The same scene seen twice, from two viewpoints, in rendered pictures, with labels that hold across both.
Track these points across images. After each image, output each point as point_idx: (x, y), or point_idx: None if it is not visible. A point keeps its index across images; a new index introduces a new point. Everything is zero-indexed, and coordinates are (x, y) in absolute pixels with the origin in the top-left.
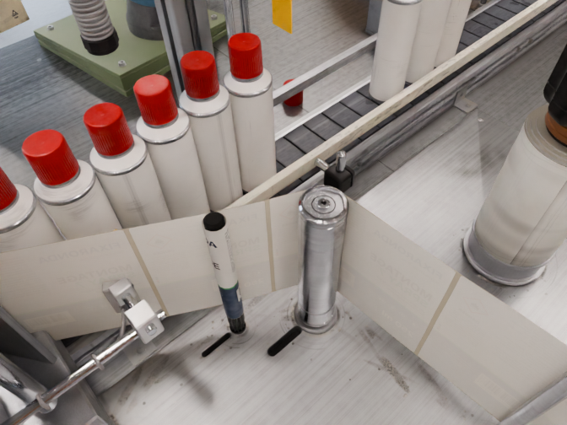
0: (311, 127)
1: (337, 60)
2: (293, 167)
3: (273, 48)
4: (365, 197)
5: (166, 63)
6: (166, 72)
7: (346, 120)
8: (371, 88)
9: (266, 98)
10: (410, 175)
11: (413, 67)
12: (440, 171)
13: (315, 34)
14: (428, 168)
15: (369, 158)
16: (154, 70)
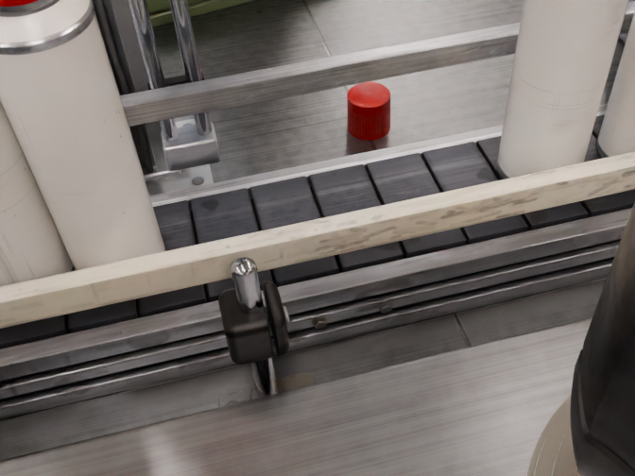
0: (319, 189)
1: (404, 52)
2: (167, 258)
3: (405, 22)
4: (308, 395)
5: (192, 0)
6: (190, 16)
7: (405, 197)
8: (500, 144)
9: (46, 67)
10: (456, 385)
11: (623, 123)
12: (544, 407)
13: (506, 15)
14: (517, 384)
15: (428, 304)
16: (163, 7)
